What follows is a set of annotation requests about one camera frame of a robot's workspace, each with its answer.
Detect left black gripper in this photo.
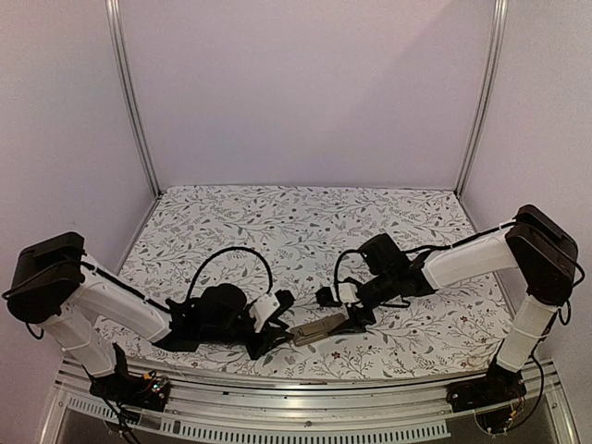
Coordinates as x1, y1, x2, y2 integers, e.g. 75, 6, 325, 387
201, 304, 293, 361

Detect beige remote control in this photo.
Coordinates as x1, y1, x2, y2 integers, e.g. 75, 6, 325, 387
290, 314, 346, 347

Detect beige battery cover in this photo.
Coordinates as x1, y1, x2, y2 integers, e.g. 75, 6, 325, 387
300, 314, 346, 336

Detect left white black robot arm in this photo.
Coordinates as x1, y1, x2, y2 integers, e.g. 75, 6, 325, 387
2, 231, 294, 401

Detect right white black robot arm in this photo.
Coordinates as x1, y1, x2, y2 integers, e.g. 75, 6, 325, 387
329, 204, 585, 403

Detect floral patterned table mat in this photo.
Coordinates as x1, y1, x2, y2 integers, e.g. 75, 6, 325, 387
94, 186, 511, 379

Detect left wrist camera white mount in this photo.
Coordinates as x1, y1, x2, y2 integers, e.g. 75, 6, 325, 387
247, 290, 295, 333

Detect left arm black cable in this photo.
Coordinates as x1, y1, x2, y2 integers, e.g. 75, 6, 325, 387
184, 247, 274, 302

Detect front aluminium rail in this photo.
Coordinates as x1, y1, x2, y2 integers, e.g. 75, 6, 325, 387
40, 358, 581, 443

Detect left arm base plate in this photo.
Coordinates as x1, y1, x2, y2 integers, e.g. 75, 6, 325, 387
90, 372, 171, 412

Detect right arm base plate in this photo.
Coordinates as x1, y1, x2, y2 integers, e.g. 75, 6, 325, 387
446, 375, 526, 413

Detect right aluminium frame post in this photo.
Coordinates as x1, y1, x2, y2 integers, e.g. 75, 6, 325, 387
454, 0, 509, 200

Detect aluminium frame post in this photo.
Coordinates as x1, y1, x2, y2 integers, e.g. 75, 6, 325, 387
105, 0, 162, 199
454, 0, 509, 200

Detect left aluminium frame post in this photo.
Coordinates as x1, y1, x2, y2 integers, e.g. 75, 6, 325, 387
105, 0, 162, 199

